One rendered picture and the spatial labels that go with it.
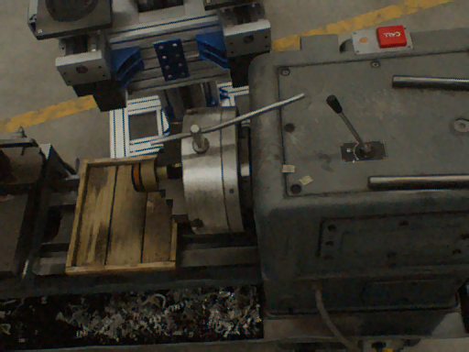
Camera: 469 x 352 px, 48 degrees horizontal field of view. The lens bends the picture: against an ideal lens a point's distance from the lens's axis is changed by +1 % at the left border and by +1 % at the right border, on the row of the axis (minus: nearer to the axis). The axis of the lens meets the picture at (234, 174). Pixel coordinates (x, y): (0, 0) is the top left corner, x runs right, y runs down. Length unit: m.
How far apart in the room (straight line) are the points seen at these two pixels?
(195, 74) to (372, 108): 0.81
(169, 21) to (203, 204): 0.72
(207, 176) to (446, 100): 0.54
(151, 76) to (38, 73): 1.58
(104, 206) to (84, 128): 1.41
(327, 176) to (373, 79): 0.28
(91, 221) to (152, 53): 0.58
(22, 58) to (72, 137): 0.73
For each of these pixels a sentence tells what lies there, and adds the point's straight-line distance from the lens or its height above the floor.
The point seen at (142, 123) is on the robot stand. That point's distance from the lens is 2.57.
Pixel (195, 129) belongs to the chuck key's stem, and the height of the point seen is 1.32.
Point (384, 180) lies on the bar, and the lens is 1.06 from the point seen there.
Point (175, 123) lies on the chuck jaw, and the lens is 1.25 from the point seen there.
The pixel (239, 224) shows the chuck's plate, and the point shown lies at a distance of 1.21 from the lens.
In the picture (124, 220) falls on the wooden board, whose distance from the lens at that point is 1.51.
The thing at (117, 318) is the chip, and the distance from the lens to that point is 1.74.
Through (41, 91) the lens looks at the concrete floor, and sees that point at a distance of 3.21.
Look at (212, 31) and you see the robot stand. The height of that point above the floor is 1.03.
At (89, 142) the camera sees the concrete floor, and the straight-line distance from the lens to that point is 2.86.
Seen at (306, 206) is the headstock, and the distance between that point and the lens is 1.05.
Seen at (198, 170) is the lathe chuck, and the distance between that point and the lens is 1.15.
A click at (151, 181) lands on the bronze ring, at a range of 1.29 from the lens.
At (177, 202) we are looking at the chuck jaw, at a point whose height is 1.11.
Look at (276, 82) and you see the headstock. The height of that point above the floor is 1.26.
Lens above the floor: 2.17
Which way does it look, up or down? 58 degrees down
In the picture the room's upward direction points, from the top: 11 degrees counter-clockwise
